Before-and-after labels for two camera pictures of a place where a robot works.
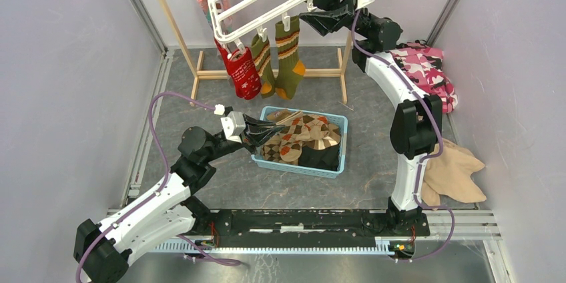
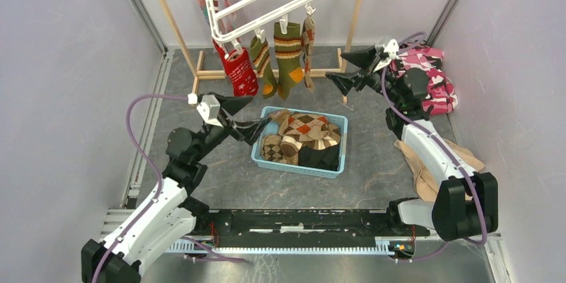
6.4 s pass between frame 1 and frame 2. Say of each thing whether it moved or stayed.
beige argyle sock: moved
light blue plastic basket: stayed
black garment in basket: stayed
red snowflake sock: stayed
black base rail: stayed
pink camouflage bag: stayed
